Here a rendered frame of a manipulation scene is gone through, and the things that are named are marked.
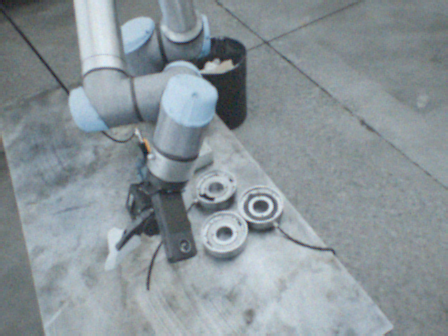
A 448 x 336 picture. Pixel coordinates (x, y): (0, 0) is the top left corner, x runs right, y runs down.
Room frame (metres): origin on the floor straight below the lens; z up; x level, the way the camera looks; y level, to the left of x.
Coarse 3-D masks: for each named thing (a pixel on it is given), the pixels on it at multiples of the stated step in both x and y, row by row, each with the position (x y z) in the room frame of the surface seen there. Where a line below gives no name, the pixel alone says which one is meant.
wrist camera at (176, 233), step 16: (160, 192) 0.41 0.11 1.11; (176, 192) 0.41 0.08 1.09; (160, 208) 0.38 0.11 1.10; (176, 208) 0.39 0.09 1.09; (160, 224) 0.37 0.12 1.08; (176, 224) 0.36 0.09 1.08; (176, 240) 0.34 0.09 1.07; (192, 240) 0.34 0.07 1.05; (176, 256) 0.31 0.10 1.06; (192, 256) 0.32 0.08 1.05
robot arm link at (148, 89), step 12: (168, 72) 0.57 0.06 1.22; (180, 72) 0.56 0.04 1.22; (192, 72) 0.56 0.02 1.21; (144, 84) 0.55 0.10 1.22; (156, 84) 0.54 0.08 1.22; (144, 96) 0.53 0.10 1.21; (156, 96) 0.53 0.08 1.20; (144, 108) 0.52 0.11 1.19; (156, 108) 0.52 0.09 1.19; (144, 120) 0.52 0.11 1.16
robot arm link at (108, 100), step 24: (96, 0) 0.70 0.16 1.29; (96, 24) 0.66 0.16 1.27; (120, 24) 0.70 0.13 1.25; (96, 48) 0.62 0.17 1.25; (120, 48) 0.64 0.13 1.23; (96, 72) 0.58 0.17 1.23; (120, 72) 0.59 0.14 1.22; (72, 96) 0.55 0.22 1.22; (96, 96) 0.54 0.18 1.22; (120, 96) 0.53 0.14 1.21; (96, 120) 0.52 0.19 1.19; (120, 120) 0.52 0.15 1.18
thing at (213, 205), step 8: (200, 176) 0.66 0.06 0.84; (208, 176) 0.66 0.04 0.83; (224, 176) 0.65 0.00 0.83; (232, 176) 0.64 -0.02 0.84; (200, 184) 0.64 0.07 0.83; (208, 184) 0.63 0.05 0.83; (216, 184) 0.64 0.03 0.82; (224, 184) 0.62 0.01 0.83; (232, 184) 0.62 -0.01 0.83; (200, 192) 0.62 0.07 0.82; (208, 192) 0.61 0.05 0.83; (224, 192) 0.60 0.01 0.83; (232, 192) 0.59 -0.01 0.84; (200, 200) 0.59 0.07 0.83; (224, 200) 0.57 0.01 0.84; (232, 200) 0.58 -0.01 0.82; (216, 208) 0.57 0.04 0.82
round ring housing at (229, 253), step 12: (216, 216) 0.53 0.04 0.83; (228, 216) 0.53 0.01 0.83; (240, 216) 0.51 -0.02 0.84; (204, 228) 0.51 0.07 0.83; (216, 228) 0.50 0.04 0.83; (228, 228) 0.50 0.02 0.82; (204, 240) 0.48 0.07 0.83; (216, 240) 0.47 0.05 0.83; (228, 240) 0.47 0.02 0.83; (216, 252) 0.44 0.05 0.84; (228, 252) 0.43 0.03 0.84
